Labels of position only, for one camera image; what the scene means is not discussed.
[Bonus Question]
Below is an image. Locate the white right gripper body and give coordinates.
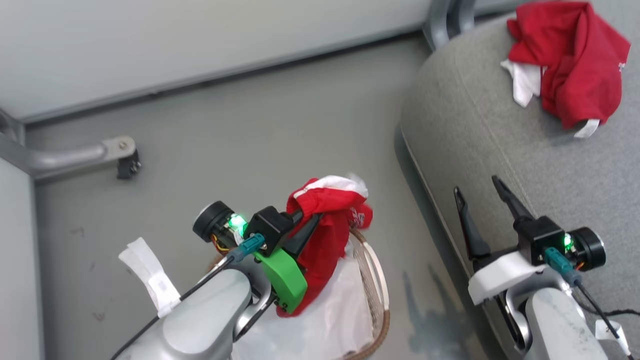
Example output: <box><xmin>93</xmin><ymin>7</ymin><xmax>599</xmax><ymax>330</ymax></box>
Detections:
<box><xmin>467</xmin><ymin>227</ymin><xmax>607</xmax><ymax>307</ymax></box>

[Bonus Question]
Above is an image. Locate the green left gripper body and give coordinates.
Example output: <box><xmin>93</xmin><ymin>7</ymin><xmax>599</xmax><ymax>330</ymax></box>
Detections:
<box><xmin>192</xmin><ymin>201</ymin><xmax>308</xmax><ymax>318</ymax></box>

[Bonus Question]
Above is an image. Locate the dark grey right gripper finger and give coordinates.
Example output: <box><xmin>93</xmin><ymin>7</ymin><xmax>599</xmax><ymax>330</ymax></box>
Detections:
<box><xmin>454</xmin><ymin>186</ymin><xmax>492</xmax><ymax>260</ymax></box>
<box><xmin>491</xmin><ymin>175</ymin><xmax>535</xmax><ymax>225</ymax></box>

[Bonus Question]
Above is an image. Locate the red garment white striped band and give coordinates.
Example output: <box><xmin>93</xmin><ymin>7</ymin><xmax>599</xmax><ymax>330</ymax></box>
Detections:
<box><xmin>276</xmin><ymin>174</ymin><xmax>374</xmax><ymax>318</ymax></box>

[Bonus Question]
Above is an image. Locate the red shirt with white trim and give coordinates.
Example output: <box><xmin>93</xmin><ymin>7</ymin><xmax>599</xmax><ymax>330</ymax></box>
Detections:
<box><xmin>501</xmin><ymin>0</ymin><xmax>632</xmax><ymax>139</ymax></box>

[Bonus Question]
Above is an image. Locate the grey fabric sofa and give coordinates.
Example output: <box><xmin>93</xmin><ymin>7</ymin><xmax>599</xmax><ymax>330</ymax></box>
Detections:
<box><xmin>400</xmin><ymin>0</ymin><xmax>640</xmax><ymax>360</ymax></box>

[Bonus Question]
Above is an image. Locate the white basket liner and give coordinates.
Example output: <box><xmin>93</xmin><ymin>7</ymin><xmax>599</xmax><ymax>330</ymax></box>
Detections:
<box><xmin>232</xmin><ymin>255</ymin><xmax>376</xmax><ymax>360</ymax></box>

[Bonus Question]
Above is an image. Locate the white woven-rim laundry basket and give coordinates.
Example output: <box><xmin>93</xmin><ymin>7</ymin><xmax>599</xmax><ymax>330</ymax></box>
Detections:
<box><xmin>207</xmin><ymin>227</ymin><xmax>391</xmax><ymax>360</ymax></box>

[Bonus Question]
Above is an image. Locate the black caster wheel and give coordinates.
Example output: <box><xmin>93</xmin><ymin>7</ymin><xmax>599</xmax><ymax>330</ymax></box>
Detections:
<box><xmin>116</xmin><ymin>150</ymin><xmax>142</xmax><ymax>180</ymax></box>

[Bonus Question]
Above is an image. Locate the grey partition support leg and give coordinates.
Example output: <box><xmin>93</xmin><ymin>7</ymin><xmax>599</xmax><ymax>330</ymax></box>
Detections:
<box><xmin>0</xmin><ymin>135</ymin><xmax>137</xmax><ymax>181</ymax></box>

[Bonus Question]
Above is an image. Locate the white cable label tag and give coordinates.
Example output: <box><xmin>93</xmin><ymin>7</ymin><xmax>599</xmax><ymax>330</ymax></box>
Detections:
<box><xmin>118</xmin><ymin>237</ymin><xmax>182</xmax><ymax>319</ymax></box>
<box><xmin>595</xmin><ymin>320</ymin><xmax>627</xmax><ymax>344</ymax></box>

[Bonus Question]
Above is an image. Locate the aluminium partition bottom rail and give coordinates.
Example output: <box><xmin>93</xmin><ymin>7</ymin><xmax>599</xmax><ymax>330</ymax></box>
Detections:
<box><xmin>20</xmin><ymin>30</ymin><xmax>431</xmax><ymax>124</ymax></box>

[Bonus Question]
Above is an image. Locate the grey partition post with feet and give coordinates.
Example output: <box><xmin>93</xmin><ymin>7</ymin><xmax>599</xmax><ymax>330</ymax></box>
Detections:
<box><xmin>422</xmin><ymin>0</ymin><xmax>476</xmax><ymax>51</ymax></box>

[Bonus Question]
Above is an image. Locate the grey partition corner post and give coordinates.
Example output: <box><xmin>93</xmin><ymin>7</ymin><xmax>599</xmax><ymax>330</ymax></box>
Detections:
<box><xmin>0</xmin><ymin>107</ymin><xmax>26</xmax><ymax>147</ymax></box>

